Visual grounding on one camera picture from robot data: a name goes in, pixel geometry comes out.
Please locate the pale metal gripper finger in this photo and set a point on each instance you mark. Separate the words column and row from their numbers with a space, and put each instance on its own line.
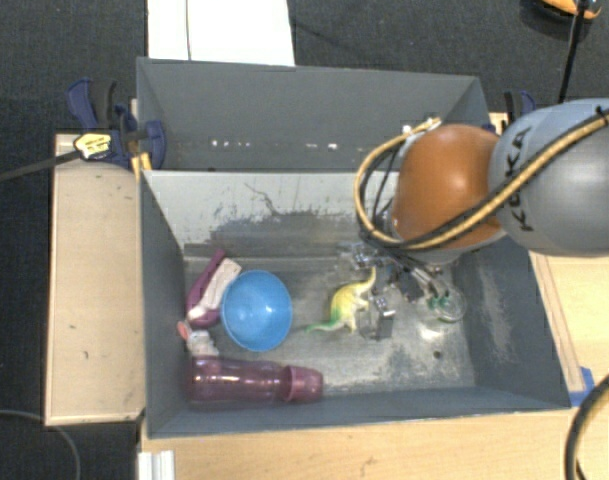
column 370, row 324
column 386, row 326

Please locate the yellow and green toy dinosaur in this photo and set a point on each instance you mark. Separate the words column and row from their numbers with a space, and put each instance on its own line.
column 348, row 304

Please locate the clear glass cup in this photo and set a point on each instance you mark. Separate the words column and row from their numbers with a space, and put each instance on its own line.
column 453, row 313

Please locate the blue plastic bowl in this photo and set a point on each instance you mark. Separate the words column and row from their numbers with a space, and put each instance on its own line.
column 256, row 313

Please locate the purple plastic bottle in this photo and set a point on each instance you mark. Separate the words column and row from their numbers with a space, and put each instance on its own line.
column 239, row 382

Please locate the purple and white plastic tool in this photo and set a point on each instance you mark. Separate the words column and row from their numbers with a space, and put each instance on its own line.
column 214, row 283

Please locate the white toy rabbit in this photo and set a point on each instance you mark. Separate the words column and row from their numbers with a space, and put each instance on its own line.
column 200, row 342

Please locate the grey metal bin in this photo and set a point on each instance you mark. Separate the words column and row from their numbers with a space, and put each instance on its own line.
column 304, row 118

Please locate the pale wood flat board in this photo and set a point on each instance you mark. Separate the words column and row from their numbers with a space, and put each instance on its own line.
column 94, row 288

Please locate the black cylinder on white bracket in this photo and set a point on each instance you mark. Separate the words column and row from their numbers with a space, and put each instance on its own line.
column 411, row 288

